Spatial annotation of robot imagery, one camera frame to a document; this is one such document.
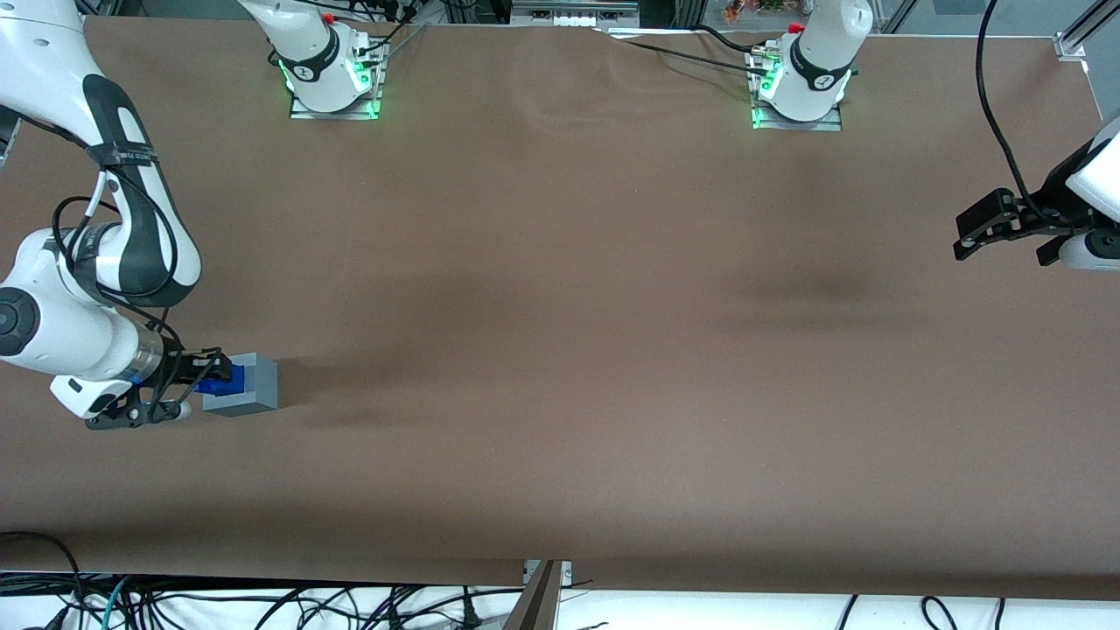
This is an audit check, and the gray angled bar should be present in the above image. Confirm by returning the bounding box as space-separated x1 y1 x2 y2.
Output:
501 560 563 630

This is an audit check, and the aluminium frame profile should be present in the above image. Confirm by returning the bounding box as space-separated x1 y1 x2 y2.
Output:
1053 0 1120 61

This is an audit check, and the gray cube base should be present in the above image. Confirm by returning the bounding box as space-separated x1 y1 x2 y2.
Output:
202 353 280 418

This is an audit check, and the black looping floor cable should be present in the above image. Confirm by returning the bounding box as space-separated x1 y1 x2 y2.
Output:
0 530 85 630

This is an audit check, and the thin black table cable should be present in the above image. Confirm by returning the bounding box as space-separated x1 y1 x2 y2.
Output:
623 39 773 77

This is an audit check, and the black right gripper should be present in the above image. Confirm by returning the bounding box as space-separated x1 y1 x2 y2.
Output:
131 345 237 405

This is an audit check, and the white power strip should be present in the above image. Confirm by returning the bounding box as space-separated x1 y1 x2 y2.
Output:
511 0 641 28

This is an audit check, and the blue plastic part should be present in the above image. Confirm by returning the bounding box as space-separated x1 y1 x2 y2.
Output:
194 363 247 396

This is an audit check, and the teal floor cable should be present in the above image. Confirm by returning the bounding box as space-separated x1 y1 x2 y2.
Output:
100 574 134 630

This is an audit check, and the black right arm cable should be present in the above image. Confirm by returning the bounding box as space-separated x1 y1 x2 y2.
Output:
51 164 186 423

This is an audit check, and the orange background clutter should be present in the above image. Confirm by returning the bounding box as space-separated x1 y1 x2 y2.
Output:
722 0 790 25

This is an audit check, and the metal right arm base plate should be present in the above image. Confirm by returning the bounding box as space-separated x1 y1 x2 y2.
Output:
289 63 387 122

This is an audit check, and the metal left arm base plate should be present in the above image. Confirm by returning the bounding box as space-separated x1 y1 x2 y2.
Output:
750 51 844 133

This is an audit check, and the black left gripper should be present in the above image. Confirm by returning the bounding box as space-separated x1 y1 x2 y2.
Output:
953 144 1096 263

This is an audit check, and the brown table cover sheet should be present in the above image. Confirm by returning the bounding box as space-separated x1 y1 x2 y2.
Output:
0 16 1120 601

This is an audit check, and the thick black hanging cable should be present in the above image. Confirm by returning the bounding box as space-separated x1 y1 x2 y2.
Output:
976 0 1064 230

